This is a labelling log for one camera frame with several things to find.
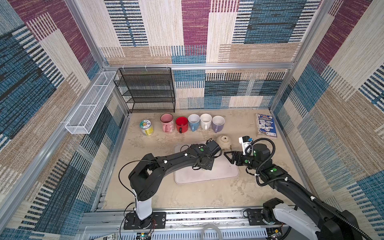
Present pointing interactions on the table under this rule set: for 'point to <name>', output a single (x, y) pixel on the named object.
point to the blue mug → (193, 120)
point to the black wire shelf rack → (147, 90)
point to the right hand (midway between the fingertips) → (228, 155)
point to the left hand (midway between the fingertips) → (208, 162)
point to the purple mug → (217, 123)
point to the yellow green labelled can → (146, 127)
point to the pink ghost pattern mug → (168, 123)
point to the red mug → (181, 124)
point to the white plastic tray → (223, 169)
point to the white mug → (205, 121)
